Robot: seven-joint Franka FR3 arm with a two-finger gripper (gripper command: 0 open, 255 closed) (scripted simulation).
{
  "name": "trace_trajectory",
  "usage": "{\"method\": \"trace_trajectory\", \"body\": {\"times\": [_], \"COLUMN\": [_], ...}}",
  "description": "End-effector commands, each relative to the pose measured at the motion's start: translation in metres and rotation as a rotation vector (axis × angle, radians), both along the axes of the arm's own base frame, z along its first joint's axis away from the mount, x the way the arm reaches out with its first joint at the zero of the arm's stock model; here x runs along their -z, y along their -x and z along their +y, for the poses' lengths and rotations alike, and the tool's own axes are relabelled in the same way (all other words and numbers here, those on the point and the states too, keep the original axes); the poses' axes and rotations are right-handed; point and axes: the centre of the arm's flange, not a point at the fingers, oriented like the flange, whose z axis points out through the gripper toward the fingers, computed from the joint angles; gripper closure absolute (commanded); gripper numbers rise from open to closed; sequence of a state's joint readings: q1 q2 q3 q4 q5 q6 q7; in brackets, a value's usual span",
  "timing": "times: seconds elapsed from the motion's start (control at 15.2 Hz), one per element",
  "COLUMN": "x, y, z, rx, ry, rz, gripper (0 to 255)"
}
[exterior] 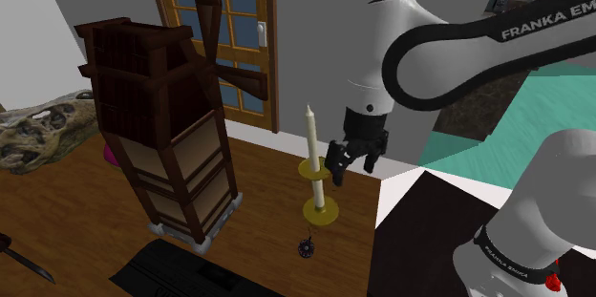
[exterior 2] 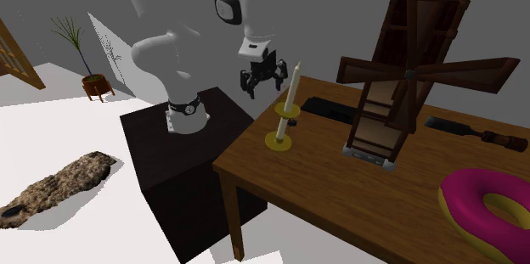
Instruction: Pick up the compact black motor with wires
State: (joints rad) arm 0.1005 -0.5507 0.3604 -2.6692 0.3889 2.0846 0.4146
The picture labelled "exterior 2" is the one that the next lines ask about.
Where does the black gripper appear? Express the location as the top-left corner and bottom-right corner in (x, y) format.
(240, 49), (289, 100)

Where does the white candle in yellow holder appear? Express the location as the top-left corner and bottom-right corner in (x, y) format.
(264, 61), (302, 153)

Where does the black flat slab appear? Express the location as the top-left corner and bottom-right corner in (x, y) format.
(300, 96), (359, 126)

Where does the dark robot stand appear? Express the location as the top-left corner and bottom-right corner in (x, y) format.
(119, 86), (268, 264)

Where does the brown wooden windmill model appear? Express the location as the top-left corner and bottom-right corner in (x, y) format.
(335, 0), (522, 172)

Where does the brown wooden table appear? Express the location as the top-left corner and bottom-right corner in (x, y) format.
(211, 74), (530, 264)

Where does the potted plant on wooden stand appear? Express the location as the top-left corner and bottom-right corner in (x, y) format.
(49, 16), (116, 104)

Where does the chisel with brown handle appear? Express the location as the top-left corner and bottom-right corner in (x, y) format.
(423, 115), (530, 154)

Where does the pink and yellow ring cushion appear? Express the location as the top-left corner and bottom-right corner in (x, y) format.
(437, 167), (530, 264)

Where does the wooden lattice frame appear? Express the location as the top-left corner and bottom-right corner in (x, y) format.
(0, 17), (47, 91)

